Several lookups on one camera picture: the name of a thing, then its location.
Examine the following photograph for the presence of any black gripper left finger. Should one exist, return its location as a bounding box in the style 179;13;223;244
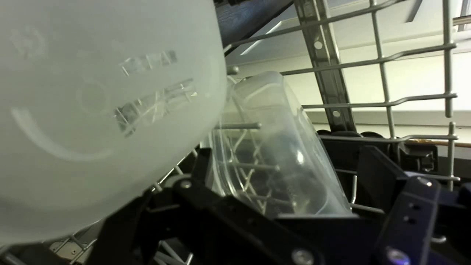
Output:
87;145;327;265

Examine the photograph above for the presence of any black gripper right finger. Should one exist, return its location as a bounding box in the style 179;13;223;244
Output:
357;143;471;265

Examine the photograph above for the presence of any clear plastic bowl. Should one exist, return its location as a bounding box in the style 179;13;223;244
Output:
209;69;358;221

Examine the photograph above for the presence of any frosted grey plastic container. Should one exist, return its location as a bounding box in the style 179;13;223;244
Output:
0;0;230;253

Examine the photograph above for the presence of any wooden handled utensil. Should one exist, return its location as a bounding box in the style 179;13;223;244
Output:
405;137;471;150

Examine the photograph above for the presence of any wire dishwasher rack with tines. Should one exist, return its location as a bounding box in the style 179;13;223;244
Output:
0;0;471;265

